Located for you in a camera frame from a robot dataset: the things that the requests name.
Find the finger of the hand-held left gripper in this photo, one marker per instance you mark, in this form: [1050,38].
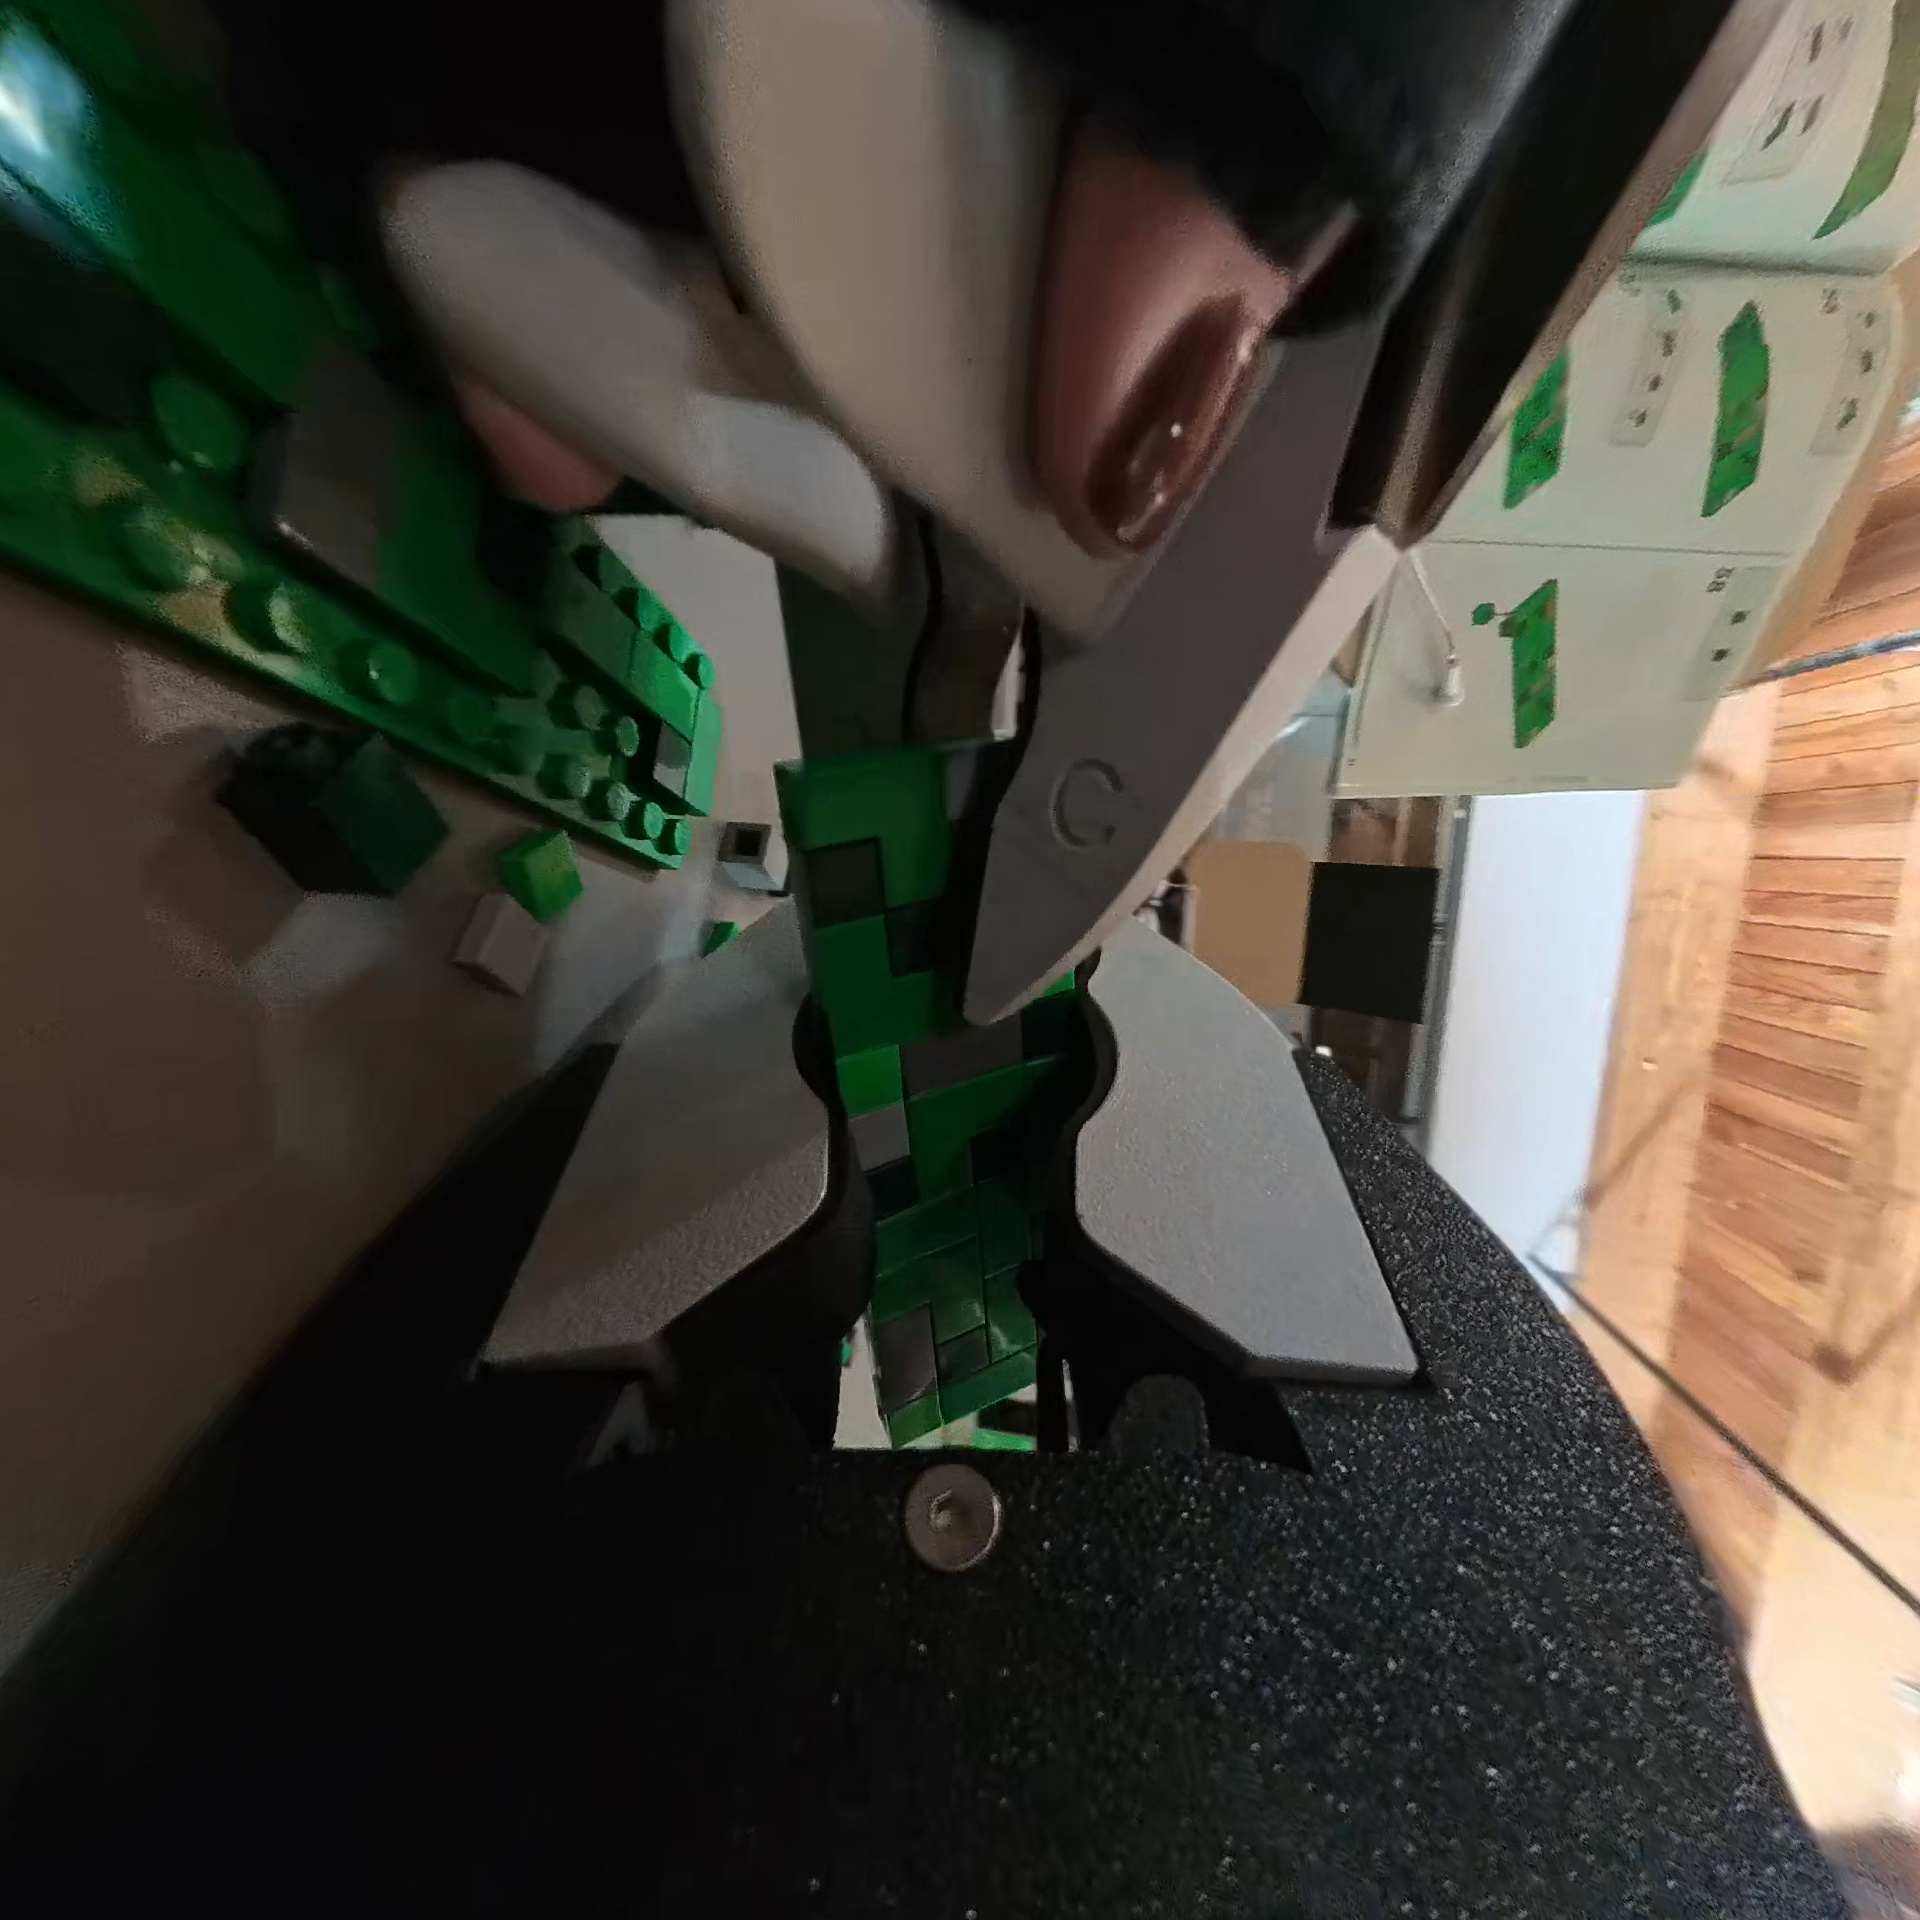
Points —
[848,643]
[1139,749]

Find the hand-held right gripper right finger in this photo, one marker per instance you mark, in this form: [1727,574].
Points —
[1229,1198]

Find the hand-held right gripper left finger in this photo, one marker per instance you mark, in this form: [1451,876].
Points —
[675,1185]

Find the green mosaic tile panel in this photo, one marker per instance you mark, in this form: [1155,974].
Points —
[885,974]

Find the large green brick plate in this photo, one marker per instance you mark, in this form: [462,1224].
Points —
[378,675]

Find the grey desk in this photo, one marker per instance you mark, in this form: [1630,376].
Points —
[152,1050]

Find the person's left hand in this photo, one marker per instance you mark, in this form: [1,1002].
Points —
[1123,330]

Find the black square panel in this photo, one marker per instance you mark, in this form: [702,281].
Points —
[1370,942]

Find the small grey brick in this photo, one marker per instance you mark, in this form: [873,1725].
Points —
[502,942]

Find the scattered small green bricks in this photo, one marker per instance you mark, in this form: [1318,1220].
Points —
[541,873]

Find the dark green long brick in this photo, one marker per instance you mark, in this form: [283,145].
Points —
[330,816]

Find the brick instruction booklet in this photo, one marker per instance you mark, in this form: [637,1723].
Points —
[1621,450]

